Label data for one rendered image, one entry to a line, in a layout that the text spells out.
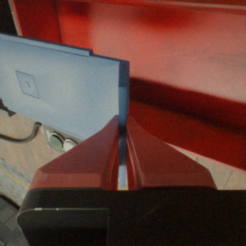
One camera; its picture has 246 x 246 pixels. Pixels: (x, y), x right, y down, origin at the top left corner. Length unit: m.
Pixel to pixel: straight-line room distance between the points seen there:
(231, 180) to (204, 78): 0.14
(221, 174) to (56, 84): 0.22
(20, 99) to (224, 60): 0.18
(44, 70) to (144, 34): 0.11
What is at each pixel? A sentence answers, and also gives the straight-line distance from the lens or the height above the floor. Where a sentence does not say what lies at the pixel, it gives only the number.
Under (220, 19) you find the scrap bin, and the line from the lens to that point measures 0.21.
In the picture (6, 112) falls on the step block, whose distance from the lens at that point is 0.31.
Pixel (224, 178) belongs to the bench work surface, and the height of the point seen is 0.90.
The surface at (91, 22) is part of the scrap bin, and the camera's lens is 0.26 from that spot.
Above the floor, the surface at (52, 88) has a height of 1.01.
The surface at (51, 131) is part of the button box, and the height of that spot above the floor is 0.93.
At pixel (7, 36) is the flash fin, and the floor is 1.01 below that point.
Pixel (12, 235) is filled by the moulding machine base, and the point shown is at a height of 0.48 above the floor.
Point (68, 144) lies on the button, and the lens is 0.35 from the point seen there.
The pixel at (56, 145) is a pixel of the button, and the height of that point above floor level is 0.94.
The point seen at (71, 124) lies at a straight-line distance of 0.17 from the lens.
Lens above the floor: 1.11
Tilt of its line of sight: 44 degrees down
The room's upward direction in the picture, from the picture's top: 135 degrees counter-clockwise
